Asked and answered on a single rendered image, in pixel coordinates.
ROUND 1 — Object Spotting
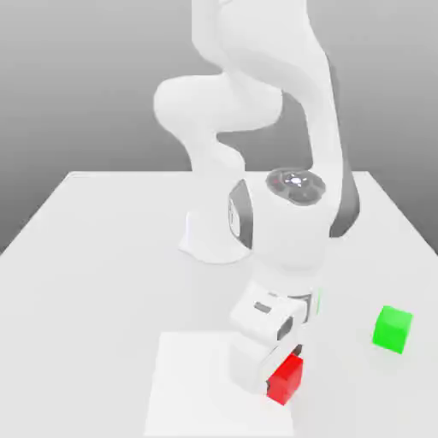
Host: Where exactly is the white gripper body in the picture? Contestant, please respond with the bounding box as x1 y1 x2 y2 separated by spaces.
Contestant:
228 338 304 395

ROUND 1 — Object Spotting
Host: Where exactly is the small red cube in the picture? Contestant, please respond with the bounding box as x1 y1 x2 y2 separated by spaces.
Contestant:
266 352 305 406

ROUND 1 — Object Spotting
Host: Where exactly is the small green cube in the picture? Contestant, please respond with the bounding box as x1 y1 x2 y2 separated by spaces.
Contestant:
371 305 414 355

